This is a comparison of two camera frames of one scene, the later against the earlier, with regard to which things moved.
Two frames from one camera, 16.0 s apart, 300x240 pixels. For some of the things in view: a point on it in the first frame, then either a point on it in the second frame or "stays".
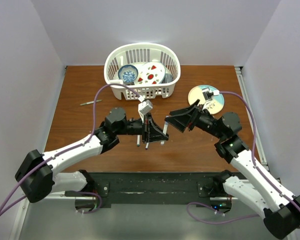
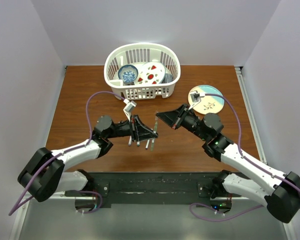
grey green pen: [90, 102] → [153, 140]
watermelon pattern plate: [150, 73] stays
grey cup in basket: [168, 78] stays
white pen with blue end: [164, 131] → [130, 140]
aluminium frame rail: [254, 121] stays
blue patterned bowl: [128, 74] stays
